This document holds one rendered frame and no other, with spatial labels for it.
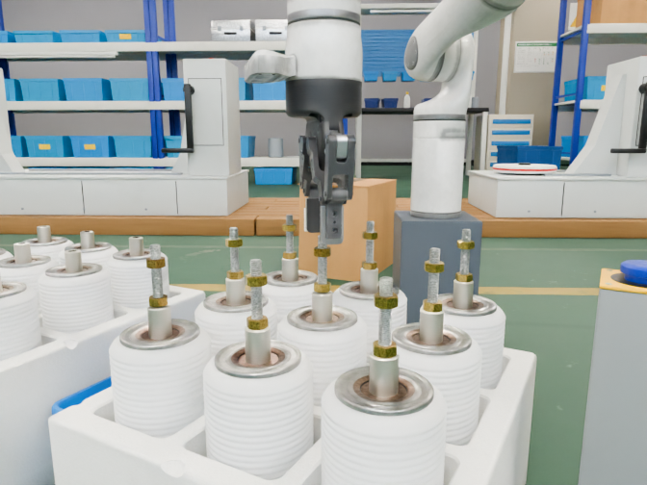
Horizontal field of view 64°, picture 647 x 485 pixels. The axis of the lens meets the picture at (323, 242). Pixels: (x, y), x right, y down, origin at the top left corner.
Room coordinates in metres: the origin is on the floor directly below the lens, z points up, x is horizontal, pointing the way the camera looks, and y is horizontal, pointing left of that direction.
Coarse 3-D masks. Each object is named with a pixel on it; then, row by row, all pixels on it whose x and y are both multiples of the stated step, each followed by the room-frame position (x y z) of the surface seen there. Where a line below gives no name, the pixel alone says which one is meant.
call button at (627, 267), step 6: (624, 264) 0.46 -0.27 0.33; (630, 264) 0.45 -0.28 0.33; (636, 264) 0.45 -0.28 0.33; (642, 264) 0.45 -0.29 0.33; (624, 270) 0.45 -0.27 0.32; (630, 270) 0.45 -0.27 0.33; (636, 270) 0.44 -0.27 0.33; (642, 270) 0.44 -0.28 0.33; (624, 276) 0.46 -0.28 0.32; (630, 276) 0.45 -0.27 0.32; (636, 276) 0.44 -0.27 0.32; (642, 276) 0.44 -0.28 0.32; (636, 282) 0.44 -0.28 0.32; (642, 282) 0.44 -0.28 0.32
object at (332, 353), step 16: (288, 336) 0.50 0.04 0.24; (304, 336) 0.49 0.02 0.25; (320, 336) 0.49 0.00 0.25; (336, 336) 0.49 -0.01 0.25; (352, 336) 0.50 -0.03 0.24; (304, 352) 0.49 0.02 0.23; (320, 352) 0.48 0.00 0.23; (336, 352) 0.49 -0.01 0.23; (352, 352) 0.50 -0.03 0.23; (320, 368) 0.48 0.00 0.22; (336, 368) 0.49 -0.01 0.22; (352, 368) 0.50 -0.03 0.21; (320, 384) 0.48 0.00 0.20; (320, 400) 0.48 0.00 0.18
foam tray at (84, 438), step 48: (528, 384) 0.54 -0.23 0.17; (96, 432) 0.43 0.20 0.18; (192, 432) 0.43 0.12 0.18; (480, 432) 0.43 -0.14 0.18; (528, 432) 0.58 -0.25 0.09; (96, 480) 0.42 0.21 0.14; (144, 480) 0.39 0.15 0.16; (192, 480) 0.36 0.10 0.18; (240, 480) 0.36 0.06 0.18; (288, 480) 0.36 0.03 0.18; (480, 480) 0.36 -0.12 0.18
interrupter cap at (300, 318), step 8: (296, 312) 0.54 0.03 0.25; (304, 312) 0.54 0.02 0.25; (336, 312) 0.55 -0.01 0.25; (344, 312) 0.54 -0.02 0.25; (352, 312) 0.54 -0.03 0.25; (288, 320) 0.52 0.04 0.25; (296, 320) 0.52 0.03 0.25; (304, 320) 0.52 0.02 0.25; (312, 320) 0.52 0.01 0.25; (336, 320) 0.52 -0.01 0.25; (344, 320) 0.52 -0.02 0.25; (352, 320) 0.51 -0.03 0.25; (304, 328) 0.50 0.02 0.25; (312, 328) 0.49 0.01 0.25; (320, 328) 0.49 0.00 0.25; (328, 328) 0.49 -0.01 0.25; (336, 328) 0.50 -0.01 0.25; (344, 328) 0.50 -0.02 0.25
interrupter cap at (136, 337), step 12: (144, 324) 0.51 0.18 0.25; (180, 324) 0.50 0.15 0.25; (192, 324) 0.50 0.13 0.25; (120, 336) 0.47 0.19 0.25; (132, 336) 0.47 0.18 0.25; (144, 336) 0.48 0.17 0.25; (180, 336) 0.47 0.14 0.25; (192, 336) 0.47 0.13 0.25; (132, 348) 0.45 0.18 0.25; (144, 348) 0.45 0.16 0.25; (156, 348) 0.45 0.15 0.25
